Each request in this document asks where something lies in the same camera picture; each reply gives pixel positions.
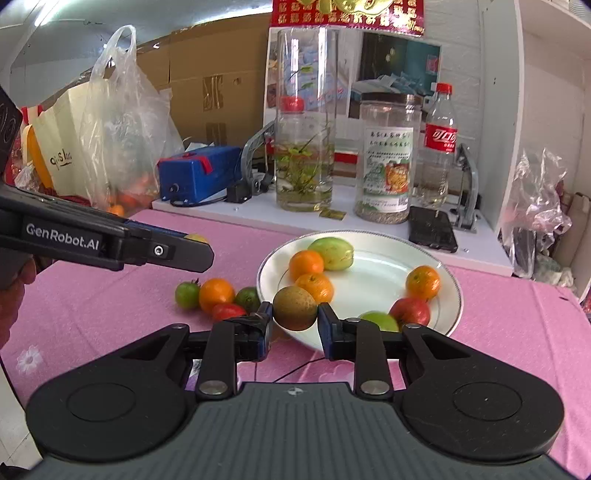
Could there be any orange mandarin with stem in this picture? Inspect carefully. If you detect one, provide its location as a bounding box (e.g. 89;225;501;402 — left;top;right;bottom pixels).
295;273;335;304

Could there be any brown kiwi fruit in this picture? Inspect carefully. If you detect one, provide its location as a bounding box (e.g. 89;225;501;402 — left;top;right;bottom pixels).
273;286;318;331
184;234;209;244

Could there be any oblong green fruit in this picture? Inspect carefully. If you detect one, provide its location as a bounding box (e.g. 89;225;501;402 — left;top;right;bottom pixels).
308;237;353;271

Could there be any person's left hand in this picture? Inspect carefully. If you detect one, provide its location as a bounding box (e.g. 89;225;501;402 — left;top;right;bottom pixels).
0;259;36;347

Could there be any red tomato on cloth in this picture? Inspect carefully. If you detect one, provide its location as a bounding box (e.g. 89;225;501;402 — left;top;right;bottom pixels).
211;303;247;322

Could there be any green apple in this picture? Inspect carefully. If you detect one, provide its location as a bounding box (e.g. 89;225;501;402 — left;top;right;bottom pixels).
360;311;400;332

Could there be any dark green fruit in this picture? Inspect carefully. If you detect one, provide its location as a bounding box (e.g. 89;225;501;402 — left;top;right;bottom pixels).
235;287;260;313

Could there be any orange tomato on cloth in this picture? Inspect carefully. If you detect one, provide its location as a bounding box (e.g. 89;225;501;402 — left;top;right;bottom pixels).
198;278;235;314

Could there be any small red apple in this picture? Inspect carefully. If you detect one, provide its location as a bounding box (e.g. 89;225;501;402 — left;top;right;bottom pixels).
389;297;431;328

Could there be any small green tomato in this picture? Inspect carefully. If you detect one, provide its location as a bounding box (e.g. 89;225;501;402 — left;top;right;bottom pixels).
174;280;200;310

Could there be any white round plate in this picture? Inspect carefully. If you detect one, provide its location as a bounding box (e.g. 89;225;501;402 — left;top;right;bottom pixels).
256;230;464;336

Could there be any blue electric device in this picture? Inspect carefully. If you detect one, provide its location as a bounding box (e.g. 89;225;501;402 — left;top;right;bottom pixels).
157;146;242;206

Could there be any plastic bag with fruit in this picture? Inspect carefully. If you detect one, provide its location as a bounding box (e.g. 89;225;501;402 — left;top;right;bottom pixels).
79;25;183;217

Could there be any smooth orange mandarin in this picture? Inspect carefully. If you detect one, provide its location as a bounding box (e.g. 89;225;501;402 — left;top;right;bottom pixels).
288;250;325;282

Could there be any pink tablecloth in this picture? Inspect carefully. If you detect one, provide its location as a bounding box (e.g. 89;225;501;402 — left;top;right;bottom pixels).
0;209;591;478

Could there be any cream paper bag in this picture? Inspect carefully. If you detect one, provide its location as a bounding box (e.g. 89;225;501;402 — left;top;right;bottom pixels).
32;82;96;204

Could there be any small gold card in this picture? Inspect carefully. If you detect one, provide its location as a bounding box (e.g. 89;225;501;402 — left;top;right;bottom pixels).
318;208;346;221

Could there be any black smartphone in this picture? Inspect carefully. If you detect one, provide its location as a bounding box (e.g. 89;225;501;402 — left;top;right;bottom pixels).
408;206;458;253

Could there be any white raised board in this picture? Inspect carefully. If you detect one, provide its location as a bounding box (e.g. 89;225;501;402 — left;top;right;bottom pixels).
152;185;513;277

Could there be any cardboard box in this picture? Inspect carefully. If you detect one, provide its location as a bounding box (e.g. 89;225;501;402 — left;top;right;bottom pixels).
137;13;270;146

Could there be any clear jar with label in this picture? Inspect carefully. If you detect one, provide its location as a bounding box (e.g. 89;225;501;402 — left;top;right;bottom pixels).
353;92;423;225

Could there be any small red-capped clear bottle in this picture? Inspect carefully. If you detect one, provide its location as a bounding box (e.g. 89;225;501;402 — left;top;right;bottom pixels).
276;96;304;152

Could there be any cola bottle red cap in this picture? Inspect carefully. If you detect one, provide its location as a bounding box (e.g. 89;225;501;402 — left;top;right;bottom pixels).
417;82;458;209

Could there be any crumpled clear plastic bag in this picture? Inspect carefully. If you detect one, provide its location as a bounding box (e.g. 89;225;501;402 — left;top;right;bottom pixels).
501;147;572;279

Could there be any tall glass plant vase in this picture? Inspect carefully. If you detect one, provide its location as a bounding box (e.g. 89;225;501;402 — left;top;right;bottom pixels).
273;27;338;212

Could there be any white shelf unit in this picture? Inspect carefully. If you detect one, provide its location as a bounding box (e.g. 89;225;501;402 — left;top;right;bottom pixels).
476;0;591;301

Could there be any left grey metal bracket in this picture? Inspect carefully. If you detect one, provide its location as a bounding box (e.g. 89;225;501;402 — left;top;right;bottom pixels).
225;121;276;204

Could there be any grey metal bracket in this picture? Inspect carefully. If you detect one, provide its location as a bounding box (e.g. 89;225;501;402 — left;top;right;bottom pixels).
451;143;479;233
225;121;276;204

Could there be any right grey metal bracket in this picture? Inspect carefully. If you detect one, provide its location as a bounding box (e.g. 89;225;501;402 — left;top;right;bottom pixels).
451;143;479;233

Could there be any wall poster calendar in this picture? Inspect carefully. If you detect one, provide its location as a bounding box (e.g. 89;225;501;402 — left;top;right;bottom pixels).
263;1;441;119

